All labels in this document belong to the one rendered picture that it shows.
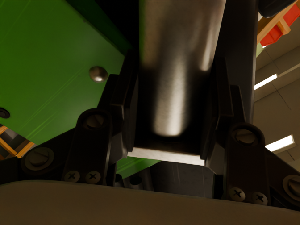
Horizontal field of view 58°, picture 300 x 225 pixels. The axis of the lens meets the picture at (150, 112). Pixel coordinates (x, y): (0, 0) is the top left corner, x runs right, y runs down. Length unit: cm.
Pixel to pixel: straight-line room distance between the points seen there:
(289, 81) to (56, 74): 776
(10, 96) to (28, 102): 1
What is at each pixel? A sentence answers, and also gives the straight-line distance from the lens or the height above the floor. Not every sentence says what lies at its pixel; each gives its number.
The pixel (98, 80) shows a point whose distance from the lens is 15.
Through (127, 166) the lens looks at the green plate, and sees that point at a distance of 22.
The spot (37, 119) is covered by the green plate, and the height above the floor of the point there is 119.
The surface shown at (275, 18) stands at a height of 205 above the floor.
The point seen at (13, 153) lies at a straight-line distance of 595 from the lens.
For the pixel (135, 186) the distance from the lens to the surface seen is 21.
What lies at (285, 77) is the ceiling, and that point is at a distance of 782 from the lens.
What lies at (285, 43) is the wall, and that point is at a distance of 969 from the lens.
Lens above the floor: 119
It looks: 13 degrees up
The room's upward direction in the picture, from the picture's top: 139 degrees clockwise
